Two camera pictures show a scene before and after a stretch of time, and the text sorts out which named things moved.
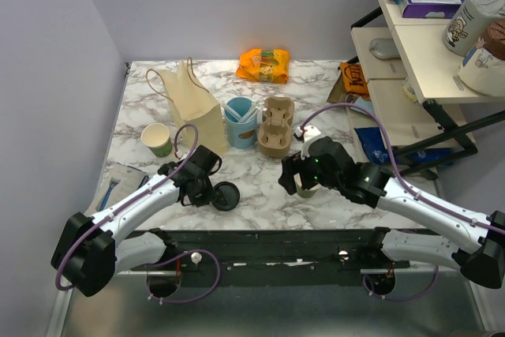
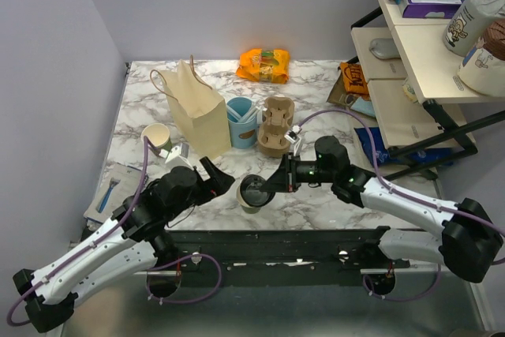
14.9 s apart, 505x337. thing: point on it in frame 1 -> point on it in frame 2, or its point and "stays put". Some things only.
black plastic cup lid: x=226 y=196 -> x=250 y=189
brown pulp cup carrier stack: x=274 y=132 stays put
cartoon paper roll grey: x=486 y=2 stays put
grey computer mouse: x=384 y=48 stays put
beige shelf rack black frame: x=423 y=112 stays put
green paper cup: x=304 y=193 -> x=248 y=208
